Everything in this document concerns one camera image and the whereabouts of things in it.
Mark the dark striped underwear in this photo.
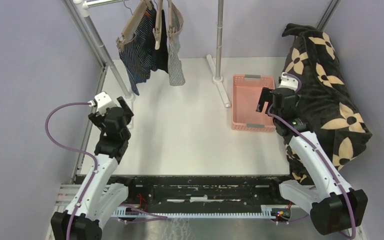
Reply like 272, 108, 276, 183
119, 7, 158, 96

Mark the black underwear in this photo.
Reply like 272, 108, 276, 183
155, 10, 169, 73

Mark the wooden clip hanger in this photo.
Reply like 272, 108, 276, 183
167, 0, 175, 38
116, 0, 153, 53
153, 0, 163, 50

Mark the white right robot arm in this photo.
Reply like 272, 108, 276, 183
256, 87, 368, 240

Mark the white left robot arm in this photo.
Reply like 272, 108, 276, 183
50, 92, 138, 240

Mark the grey striped underwear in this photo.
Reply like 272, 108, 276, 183
168, 2, 186, 87

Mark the pink plastic basket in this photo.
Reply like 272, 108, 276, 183
231, 74, 275, 133

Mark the black floral blanket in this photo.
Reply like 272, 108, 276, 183
282, 23, 372, 171

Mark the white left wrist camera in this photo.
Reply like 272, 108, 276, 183
91, 91, 117, 115

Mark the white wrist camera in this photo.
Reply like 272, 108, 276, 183
91, 91, 117, 115
278, 76, 300, 92

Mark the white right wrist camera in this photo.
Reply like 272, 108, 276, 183
278, 76, 300, 92

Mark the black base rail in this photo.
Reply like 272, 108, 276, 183
106, 175, 292, 214

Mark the white cable duct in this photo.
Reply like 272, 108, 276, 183
110, 205, 290, 220

